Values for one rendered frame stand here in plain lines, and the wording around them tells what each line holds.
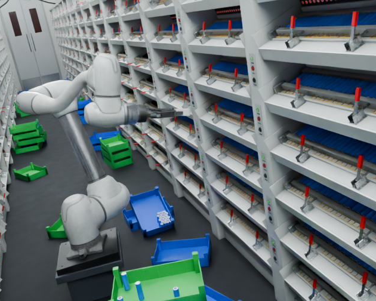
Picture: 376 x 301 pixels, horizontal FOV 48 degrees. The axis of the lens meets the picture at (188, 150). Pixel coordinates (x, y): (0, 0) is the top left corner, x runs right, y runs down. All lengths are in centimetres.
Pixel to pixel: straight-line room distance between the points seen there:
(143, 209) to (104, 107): 122
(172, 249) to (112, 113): 104
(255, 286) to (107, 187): 88
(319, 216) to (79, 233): 116
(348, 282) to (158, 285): 63
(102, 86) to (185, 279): 79
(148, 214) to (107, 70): 131
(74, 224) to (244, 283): 86
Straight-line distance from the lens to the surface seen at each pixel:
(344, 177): 134
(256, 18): 153
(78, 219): 213
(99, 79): 172
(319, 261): 163
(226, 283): 217
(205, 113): 224
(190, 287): 150
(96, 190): 223
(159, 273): 157
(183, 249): 248
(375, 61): 111
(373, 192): 125
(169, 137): 295
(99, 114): 172
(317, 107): 136
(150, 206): 282
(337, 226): 146
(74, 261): 218
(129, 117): 175
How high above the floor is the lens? 129
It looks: 18 degrees down
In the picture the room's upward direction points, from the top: 10 degrees counter-clockwise
